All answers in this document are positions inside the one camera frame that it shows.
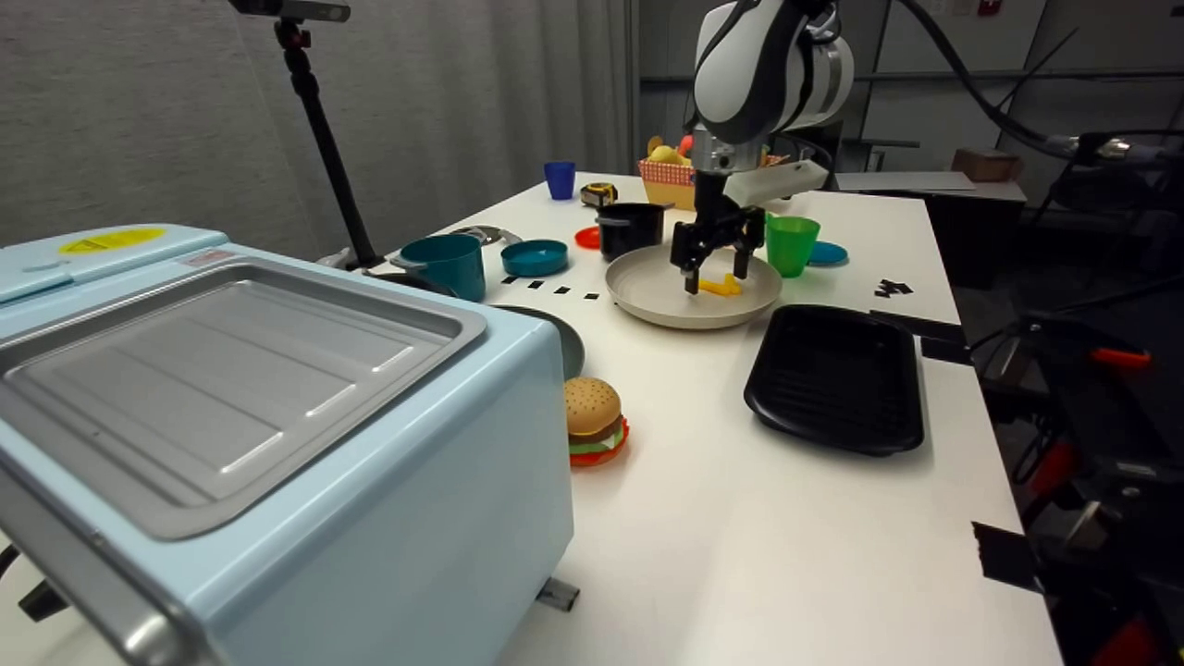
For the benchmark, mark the white round plate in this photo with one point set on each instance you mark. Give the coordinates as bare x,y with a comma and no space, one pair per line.
649,289

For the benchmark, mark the small dark round toy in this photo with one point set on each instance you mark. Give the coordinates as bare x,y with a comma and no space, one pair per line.
601,194

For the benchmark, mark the pink toy fruit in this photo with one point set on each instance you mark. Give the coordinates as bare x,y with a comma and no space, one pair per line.
690,144

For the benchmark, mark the grey metal disc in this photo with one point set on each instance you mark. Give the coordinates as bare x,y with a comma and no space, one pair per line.
481,234

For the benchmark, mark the light blue toy oven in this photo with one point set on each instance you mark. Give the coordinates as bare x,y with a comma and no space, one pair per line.
310,492

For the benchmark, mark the teal toy saucer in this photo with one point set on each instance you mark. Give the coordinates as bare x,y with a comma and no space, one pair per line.
533,258

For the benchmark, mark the black tape scrap pile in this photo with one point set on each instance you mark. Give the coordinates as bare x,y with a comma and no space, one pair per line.
888,287

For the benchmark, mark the black rectangular tray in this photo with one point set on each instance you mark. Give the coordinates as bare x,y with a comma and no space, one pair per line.
836,375

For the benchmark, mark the yellow toy fry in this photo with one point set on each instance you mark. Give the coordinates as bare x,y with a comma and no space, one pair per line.
722,287

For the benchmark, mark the toy hamburger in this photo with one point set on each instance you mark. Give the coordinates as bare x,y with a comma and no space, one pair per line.
593,418

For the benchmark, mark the blue toy cup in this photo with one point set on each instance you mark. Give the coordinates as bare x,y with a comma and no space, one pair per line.
560,178

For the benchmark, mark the teal toy cup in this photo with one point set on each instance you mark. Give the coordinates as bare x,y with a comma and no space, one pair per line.
445,265

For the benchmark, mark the brown box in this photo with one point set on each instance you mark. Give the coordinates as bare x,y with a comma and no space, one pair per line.
984,164

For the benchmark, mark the yellow toy fruit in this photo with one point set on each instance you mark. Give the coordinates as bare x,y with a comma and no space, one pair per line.
667,154

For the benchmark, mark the pink toy basket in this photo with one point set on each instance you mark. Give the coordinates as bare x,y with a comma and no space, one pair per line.
667,184

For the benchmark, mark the black toy pot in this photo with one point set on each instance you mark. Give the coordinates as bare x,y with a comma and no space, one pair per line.
629,231

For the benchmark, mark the black tape strip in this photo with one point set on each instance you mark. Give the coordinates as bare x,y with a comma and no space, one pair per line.
1005,556

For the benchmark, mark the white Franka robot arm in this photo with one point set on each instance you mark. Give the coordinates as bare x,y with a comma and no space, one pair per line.
765,59

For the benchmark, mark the grey curtain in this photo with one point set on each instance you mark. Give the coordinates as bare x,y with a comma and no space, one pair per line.
149,112

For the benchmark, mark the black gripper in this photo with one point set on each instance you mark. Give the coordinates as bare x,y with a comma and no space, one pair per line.
720,207

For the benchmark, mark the blue round lid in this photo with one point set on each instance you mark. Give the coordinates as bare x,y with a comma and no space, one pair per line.
833,253

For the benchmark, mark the black tripod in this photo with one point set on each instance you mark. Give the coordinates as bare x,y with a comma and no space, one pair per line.
326,149

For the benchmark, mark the green plastic cup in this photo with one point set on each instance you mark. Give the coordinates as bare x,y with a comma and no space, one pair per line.
788,240

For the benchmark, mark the red toy disc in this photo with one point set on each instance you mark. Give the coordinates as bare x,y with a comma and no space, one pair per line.
591,237

